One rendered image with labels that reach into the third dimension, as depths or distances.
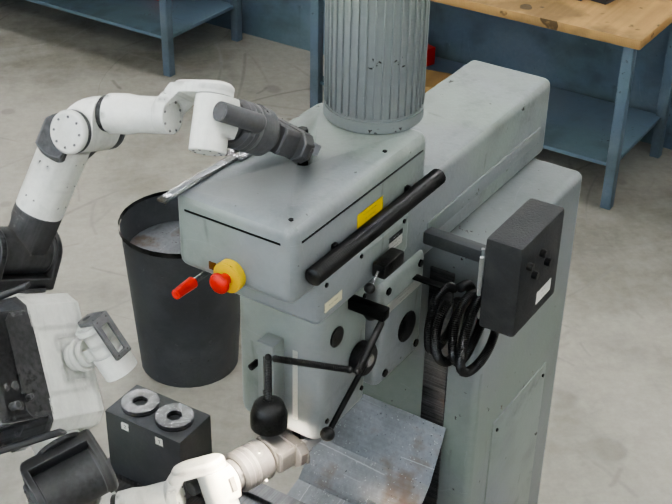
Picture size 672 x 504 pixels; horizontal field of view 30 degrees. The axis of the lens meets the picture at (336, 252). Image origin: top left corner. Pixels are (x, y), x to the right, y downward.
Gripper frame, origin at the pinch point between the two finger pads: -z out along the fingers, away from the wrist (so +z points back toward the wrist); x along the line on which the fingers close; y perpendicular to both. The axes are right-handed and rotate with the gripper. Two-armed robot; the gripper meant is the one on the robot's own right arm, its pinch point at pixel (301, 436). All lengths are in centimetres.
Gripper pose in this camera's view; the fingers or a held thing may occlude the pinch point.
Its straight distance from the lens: 269.6
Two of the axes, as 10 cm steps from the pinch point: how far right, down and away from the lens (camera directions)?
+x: -6.8, -4.0, 6.1
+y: -0.3, 8.5, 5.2
